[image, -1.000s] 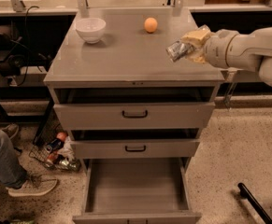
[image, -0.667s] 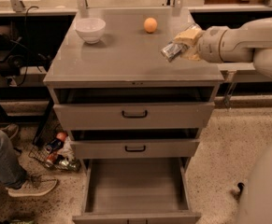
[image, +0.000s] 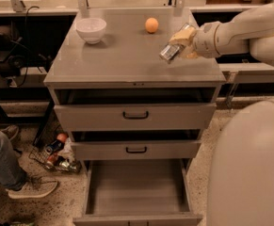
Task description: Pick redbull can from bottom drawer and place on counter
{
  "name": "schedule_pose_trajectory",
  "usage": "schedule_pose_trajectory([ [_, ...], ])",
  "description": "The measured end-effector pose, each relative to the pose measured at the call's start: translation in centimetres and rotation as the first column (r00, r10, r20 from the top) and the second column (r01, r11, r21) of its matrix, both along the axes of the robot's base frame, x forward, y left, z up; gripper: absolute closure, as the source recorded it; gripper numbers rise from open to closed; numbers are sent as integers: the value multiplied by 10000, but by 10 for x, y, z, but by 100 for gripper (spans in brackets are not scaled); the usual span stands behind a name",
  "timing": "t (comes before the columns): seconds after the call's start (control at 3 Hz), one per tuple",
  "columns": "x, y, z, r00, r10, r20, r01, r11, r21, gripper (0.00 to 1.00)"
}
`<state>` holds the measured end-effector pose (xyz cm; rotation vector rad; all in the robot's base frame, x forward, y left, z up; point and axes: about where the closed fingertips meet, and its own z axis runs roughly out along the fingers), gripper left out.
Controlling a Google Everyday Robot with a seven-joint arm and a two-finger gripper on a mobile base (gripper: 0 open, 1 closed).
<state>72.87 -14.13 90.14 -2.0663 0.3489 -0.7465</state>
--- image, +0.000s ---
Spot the beige sneaker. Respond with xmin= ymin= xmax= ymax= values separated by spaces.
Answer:
xmin=8 ymin=176 xmax=58 ymax=200

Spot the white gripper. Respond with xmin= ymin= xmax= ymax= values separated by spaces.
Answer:
xmin=169 ymin=22 xmax=220 ymax=59

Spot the grey middle drawer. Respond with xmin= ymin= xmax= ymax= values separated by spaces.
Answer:
xmin=71 ymin=130 xmax=201 ymax=160

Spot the silver redbull can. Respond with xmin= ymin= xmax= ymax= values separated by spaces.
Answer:
xmin=159 ymin=24 xmax=196 ymax=63

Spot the red apple in basket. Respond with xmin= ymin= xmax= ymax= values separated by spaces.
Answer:
xmin=56 ymin=133 xmax=68 ymax=143

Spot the blue can in basket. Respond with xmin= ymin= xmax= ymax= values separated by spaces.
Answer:
xmin=44 ymin=140 xmax=64 ymax=155

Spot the person leg in jeans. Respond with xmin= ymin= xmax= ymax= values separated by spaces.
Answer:
xmin=0 ymin=131 xmax=27 ymax=191

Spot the wire basket on floor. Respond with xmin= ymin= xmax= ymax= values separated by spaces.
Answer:
xmin=29 ymin=142 xmax=82 ymax=173

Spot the dark machine under bench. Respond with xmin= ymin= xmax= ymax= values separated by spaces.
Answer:
xmin=0 ymin=24 xmax=25 ymax=77

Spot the black cable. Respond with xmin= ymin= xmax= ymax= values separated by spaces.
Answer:
xmin=15 ymin=6 xmax=50 ymax=88

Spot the grey bottom drawer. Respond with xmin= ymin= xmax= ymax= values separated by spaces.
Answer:
xmin=73 ymin=159 xmax=202 ymax=226

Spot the grey top drawer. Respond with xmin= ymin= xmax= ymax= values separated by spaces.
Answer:
xmin=55 ymin=88 xmax=216 ymax=131

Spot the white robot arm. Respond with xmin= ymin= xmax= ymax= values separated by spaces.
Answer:
xmin=169 ymin=3 xmax=274 ymax=226

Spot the grey drawer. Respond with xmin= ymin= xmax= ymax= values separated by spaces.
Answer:
xmin=55 ymin=88 xmax=216 ymax=131
xmin=73 ymin=159 xmax=202 ymax=226
xmin=71 ymin=130 xmax=201 ymax=160

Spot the grey drawer cabinet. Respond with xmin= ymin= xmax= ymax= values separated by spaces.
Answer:
xmin=42 ymin=6 xmax=227 ymax=226

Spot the orange fruit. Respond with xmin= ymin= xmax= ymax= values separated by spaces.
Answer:
xmin=145 ymin=18 xmax=159 ymax=33

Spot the white ceramic bowl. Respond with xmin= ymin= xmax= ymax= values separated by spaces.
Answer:
xmin=76 ymin=18 xmax=106 ymax=44

